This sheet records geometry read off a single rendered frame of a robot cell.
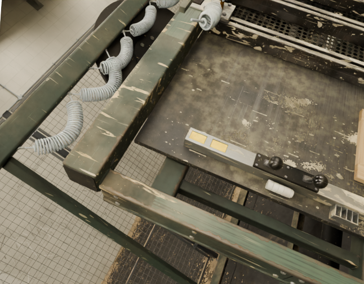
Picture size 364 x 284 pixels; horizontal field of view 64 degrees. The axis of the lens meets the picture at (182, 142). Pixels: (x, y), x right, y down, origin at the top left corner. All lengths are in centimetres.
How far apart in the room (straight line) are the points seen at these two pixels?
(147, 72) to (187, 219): 49
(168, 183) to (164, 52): 45
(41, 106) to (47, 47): 486
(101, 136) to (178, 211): 29
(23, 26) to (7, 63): 82
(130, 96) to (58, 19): 571
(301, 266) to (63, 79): 116
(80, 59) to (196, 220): 99
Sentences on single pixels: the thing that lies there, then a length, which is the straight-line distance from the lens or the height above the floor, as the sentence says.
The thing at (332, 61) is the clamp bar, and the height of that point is 140.
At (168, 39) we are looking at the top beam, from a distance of 111.
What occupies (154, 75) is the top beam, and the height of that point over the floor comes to 190.
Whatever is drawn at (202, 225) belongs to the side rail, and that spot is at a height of 160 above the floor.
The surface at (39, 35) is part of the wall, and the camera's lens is 627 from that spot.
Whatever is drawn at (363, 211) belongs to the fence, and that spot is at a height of 124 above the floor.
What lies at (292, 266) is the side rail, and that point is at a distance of 82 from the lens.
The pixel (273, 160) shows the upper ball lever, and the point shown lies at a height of 156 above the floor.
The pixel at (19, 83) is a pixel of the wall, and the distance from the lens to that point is 576.
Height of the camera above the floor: 200
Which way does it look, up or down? 19 degrees down
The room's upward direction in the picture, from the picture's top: 51 degrees counter-clockwise
